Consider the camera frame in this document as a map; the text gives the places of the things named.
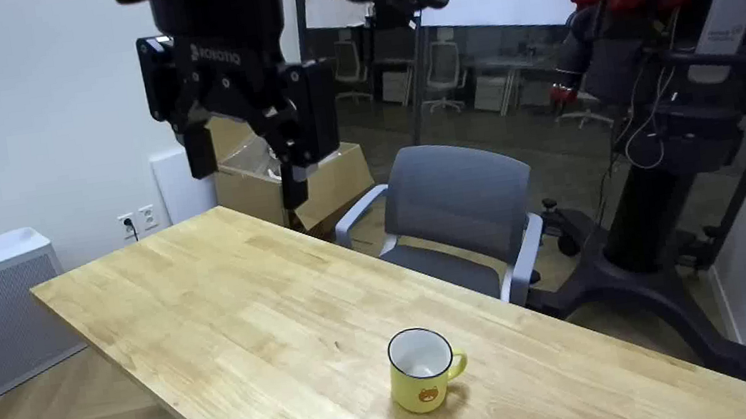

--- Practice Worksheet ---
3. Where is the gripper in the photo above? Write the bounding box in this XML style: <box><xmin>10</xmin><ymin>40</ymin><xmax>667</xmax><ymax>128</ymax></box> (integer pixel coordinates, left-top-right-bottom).
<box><xmin>130</xmin><ymin>0</ymin><xmax>352</xmax><ymax>229</ymax></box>

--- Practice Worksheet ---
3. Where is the white board panel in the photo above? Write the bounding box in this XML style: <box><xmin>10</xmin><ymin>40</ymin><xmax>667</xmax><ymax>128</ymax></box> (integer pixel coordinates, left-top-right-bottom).
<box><xmin>148</xmin><ymin>143</ymin><xmax>222</xmax><ymax>228</ymax></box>

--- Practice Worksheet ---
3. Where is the white office chair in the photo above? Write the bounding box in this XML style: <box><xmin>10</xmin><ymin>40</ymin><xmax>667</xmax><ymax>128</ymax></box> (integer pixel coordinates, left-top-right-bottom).
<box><xmin>418</xmin><ymin>37</ymin><xmax>470</xmax><ymax>117</ymax></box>
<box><xmin>329</xmin><ymin>36</ymin><xmax>375</xmax><ymax>107</ymax></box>

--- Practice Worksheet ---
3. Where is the cardboard box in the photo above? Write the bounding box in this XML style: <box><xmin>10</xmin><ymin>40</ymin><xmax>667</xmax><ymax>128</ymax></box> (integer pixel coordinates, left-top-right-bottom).
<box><xmin>206</xmin><ymin>97</ymin><xmax>382</xmax><ymax>250</ymax></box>

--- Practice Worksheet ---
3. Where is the white drawer cabinet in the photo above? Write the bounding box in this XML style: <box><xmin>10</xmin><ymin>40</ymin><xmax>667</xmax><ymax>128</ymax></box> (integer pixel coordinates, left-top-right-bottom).
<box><xmin>379</xmin><ymin>67</ymin><xmax>415</xmax><ymax>109</ymax></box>
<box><xmin>469</xmin><ymin>72</ymin><xmax>514</xmax><ymax>117</ymax></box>

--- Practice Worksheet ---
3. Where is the grey office chair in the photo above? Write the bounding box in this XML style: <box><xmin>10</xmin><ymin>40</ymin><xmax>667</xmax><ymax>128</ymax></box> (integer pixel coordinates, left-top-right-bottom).
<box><xmin>325</xmin><ymin>130</ymin><xmax>555</xmax><ymax>331</ymax></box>

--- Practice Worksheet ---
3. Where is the yellow mug with bear print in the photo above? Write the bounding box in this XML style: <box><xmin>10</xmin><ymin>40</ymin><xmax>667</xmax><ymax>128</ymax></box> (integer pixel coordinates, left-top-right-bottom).
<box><xmin>383</xmin><ymin>321</ymin><xmax>474</xmax><ymax>418</ymax></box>

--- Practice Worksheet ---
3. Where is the red and black robot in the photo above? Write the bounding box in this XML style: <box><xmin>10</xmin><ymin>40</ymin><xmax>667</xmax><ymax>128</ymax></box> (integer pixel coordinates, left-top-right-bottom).
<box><xmin>486</xmin><ymin>0</ymin><xmax>746</xmax><ymax>419</ymax></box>

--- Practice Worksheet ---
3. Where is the wall socket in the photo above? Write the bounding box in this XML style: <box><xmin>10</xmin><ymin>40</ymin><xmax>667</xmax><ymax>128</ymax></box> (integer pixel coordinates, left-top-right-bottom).
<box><xmin>137</xmin><ymin>203</ymin><xmax>161</xmax><ymax>233</ymax></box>
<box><xmin>116</xmin><ymin>211</ymin><xmax>141</xmax><ymax>243</ymax></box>

